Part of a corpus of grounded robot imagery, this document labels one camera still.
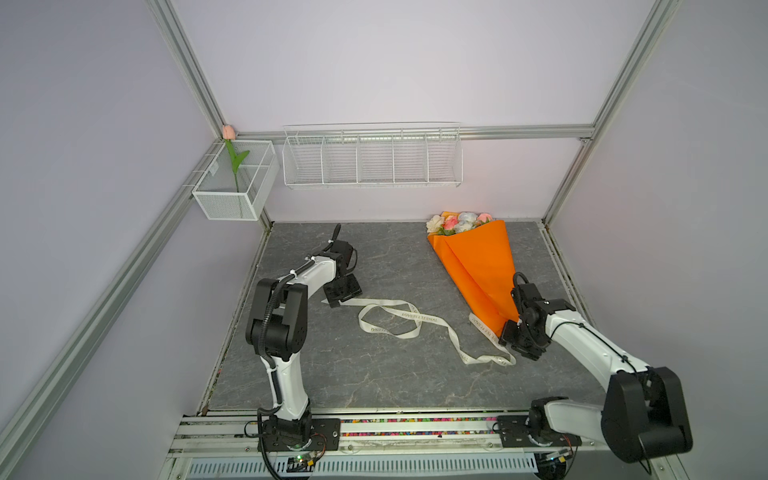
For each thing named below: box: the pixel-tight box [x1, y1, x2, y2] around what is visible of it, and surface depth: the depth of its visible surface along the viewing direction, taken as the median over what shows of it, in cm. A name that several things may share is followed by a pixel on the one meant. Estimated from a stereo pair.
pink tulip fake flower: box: [222, 124, 250, 193], surface depth 92 cm
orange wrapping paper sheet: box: [427, 220, 520, 337], surface depth 106 cm
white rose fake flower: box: [454, 212, 478, 233], surface depth 118 cm
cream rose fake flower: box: [426, 214, 445, 233], surface depth 118 cm
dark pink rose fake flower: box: [442, 216, 459, 230], surface depth 118 cm
